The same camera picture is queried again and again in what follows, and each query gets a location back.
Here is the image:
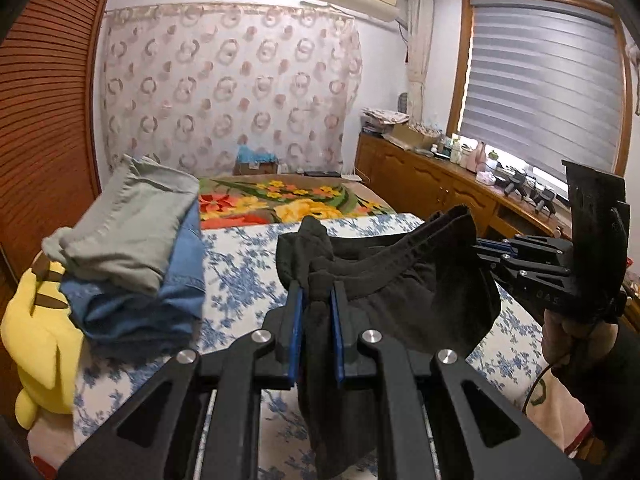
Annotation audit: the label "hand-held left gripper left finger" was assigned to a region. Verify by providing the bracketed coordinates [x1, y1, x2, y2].
[57, 280, 306, 480]

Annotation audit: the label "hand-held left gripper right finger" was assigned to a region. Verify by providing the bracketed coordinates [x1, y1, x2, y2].
[331, 280, 583, 480]

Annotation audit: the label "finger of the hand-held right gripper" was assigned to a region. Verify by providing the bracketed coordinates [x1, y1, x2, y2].
[472, 235, 573, 261]
[487, 255, 573, 301]

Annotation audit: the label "black pants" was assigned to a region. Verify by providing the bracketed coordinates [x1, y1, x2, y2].
[276, 205, 502, 478]

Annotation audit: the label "person's right forearm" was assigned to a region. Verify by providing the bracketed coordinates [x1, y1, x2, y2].
[550, 310, 640, 461]

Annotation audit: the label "folded grey-green pants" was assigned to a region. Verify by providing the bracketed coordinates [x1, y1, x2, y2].
[41, 154, 201, 296]

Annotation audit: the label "person's right hand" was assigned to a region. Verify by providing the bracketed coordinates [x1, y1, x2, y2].
[542, 310, 621, 366]

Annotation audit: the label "black device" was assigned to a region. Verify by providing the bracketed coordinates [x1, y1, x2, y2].
[530, 187, 556, 216]
[502, 170, 531, 196]

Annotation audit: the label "blue floral white bedsheet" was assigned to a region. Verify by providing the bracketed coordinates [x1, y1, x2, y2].
[70, 212, 551, 480]

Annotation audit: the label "wooden sideboard cabinet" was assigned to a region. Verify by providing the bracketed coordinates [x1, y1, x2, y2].
[354, 130, 576, 241]

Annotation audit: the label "colourful flower blanket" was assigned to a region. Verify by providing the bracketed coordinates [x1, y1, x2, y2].
[197, 175, 401, 231]

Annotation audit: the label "pink blanket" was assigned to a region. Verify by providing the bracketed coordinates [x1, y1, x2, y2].
[525, 360, 596, 456]

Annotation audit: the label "folded blue jeans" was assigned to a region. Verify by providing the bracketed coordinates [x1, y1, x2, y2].
[60, 200, 207, 348]

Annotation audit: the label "grey striped window blind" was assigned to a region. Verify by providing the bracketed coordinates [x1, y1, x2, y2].
[457, 2, 626, 181]

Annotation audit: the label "small cardboard box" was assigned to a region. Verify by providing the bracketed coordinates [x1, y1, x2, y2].
[235, 157, 281, 177]

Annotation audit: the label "teal cloth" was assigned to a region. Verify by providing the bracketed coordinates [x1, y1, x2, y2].
[236, 146, 276, 163]

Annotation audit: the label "beige curtain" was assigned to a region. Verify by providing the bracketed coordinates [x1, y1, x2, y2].
[405, 0, 435, 126]

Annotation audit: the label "yellow plush toy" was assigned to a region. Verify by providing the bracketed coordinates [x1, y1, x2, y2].
[0, 255, 86, 431]

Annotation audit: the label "slatted wooden wardrobe door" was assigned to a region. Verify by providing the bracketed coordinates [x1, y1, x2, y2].
[0, 0, 123, 311]

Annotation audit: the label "black cable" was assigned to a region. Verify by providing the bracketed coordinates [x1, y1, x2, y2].
[522, 325, 596, 413]

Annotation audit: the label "wooden window frame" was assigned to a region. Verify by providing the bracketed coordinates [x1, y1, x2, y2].
[447, 0, 633, 181]

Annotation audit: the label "ring-patterned sheer curtain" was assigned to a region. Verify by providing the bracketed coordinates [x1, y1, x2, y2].
[100, 2, 363, 178]

